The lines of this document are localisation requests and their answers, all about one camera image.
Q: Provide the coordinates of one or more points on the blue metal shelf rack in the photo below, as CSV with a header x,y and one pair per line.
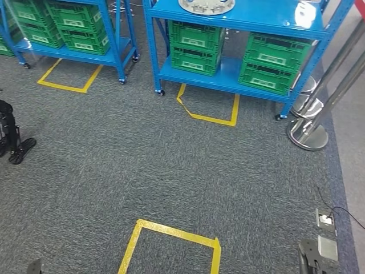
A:
x,y
228,75
85,58

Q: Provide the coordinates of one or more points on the yellow floor tape square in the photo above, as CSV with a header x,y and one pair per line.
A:
x,y
171,230
93,77

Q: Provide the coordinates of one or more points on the silver wheel hubcap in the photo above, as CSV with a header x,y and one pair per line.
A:
x,y
207,5

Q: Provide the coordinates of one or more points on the chrome round base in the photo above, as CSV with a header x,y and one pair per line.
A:
x,y
316,140
314,107

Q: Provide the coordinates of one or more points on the steel floor socket with plug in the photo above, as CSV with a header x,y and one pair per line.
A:
x,y
325,220

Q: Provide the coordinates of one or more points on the grey metal bar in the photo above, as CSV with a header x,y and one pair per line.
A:
x,y
339,87

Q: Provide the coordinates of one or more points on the dark metal pole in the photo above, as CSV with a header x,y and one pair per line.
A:
x,y
336,56

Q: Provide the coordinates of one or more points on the blank steel floor plate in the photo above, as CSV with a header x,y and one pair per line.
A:
x,y
328,249

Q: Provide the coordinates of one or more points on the silver and black humanoid robot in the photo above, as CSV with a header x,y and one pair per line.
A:
x,y
8,121

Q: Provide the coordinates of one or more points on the red barrier belt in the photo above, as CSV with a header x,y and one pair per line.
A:
x,y
360,7

